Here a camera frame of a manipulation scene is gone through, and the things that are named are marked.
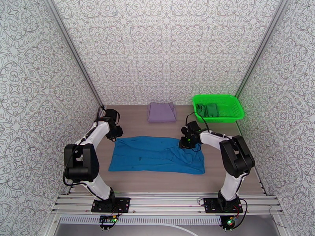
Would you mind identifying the green t-shirt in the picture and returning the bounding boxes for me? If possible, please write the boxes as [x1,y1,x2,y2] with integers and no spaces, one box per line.
[196,103,220,118]

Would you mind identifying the perforated white cable duct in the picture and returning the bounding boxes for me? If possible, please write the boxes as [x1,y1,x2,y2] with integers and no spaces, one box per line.
[60,216,222,225]

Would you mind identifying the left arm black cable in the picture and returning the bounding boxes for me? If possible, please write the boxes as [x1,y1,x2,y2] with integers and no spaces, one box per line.
[63,106,121,187]

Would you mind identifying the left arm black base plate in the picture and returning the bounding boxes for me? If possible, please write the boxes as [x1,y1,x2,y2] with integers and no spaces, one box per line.
[91,197,131,213]

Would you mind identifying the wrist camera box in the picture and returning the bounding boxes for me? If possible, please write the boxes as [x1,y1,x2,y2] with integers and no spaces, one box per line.
[106,109,120,120]
[186,121,200,133]

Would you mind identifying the thin grey wire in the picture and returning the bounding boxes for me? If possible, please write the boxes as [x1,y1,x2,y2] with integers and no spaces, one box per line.
[268,205,288,229]

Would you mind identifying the green plastic laundry basket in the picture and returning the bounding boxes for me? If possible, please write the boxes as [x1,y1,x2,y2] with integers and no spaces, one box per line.
[192,94,246,124]

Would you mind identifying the circuit board with blue parts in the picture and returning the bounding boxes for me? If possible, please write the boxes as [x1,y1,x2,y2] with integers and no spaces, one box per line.
[99,215,118,225]

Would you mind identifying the aluminium corner post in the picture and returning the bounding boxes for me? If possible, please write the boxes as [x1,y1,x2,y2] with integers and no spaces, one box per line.
[42,0,106,111]
[235,0,292,97]

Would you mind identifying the aluminium rail frame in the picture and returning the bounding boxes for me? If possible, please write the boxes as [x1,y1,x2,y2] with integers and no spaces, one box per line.
[52,192,284,217]

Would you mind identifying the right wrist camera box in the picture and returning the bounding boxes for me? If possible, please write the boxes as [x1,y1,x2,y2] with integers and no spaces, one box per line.
[186,121,200,133]

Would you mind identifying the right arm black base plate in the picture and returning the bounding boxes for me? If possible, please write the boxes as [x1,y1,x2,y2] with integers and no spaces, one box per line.
[204,198,244,214]

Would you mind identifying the white curved cable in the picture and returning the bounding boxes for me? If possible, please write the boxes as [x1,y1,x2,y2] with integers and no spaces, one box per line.
[157,224,198,236]

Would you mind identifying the blue t-shirt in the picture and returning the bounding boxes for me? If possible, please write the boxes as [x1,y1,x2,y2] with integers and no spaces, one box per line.
[108,136,206,175]

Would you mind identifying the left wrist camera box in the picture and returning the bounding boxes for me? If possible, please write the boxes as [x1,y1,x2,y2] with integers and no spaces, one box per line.
[106,109,120,120]

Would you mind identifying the lavender purple shirt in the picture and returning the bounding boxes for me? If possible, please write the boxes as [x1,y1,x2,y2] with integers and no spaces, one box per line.
[147,102,177,123]

